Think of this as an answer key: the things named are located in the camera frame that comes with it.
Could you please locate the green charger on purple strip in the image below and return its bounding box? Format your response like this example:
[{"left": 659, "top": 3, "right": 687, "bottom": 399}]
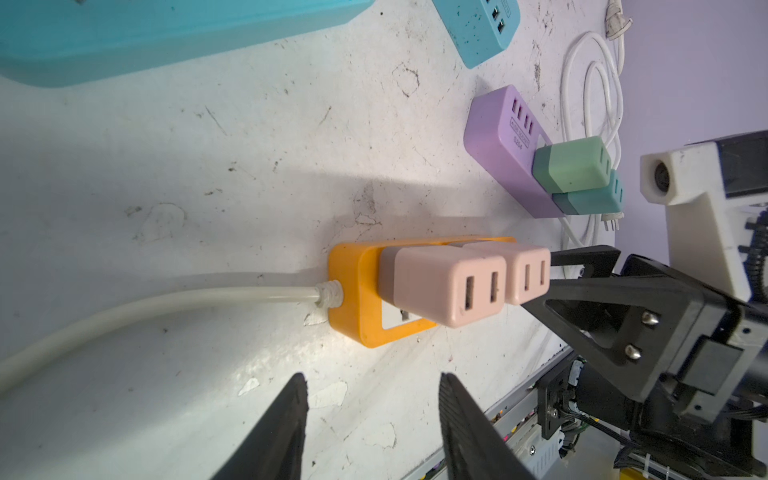
[{"left": 532, "top": 136, "right": 612, "bottom": 194}]

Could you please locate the purple power strip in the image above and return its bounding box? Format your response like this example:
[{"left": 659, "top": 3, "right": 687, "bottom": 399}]
[{"left": 463, "top": 85, "right": 564, "bottom": 218}]

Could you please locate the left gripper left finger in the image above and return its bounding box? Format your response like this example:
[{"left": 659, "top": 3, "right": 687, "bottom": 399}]
[{"left": 213, "top": 373, "right": 309, "bottom": 480}]

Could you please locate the teal mountain-shaped power strip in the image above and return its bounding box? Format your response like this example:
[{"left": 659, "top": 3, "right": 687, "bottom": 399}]
[{"left": 1, "top": 0, "right": 371, "bottom": 88}]

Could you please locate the purple strip white cable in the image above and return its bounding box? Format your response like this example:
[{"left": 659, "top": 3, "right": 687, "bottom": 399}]
[{"left": 557, "top": 0, "right": 634, "bottom": 253}]

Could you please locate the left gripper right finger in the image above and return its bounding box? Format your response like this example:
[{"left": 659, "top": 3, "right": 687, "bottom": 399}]
[{"left": 438, "top": 373, "right": 534, "bottom": 480}]

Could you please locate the orange strip white cable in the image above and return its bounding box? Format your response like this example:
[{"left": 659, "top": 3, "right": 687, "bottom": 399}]
[{"left": 0, "top": 280, "right": 345, "bottom": 397}]

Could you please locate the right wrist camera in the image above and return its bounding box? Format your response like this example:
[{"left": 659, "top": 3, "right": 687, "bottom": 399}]
[{"left": 640, "top": 131, "right": 767, "bottom": 303}]

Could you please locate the orange power strip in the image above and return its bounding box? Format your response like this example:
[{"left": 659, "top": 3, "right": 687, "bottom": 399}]
[{"left": 328, "top": 237, "right": 487, "bottom": 348}]

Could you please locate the teal long power strip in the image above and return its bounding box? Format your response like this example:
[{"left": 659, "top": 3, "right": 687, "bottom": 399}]
[{"left": 433, "top": 0, "right": 521, "bottom": 69}]

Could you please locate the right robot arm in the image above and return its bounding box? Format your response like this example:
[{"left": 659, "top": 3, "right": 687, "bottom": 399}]
[{"left": 525, "top": 246, "right": 767, "bottom": 479}]

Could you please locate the pink charger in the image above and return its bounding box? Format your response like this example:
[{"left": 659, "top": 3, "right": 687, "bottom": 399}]
[
  {"left": 377, "top": 245, "right": 507, "bottom": 328},
  {"left": 463, "top": 241, "right": 552, "bottom": 306}
]

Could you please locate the teal charger on purple strip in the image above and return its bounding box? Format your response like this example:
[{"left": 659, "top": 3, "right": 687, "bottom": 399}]
[{"left": 552, "top": 169, "right": 624, "bottom": 215}]

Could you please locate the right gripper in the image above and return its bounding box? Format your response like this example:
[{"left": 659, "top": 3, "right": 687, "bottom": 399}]
[{"left": 523, "top": 245, "right": 767, "bottom": 423}]

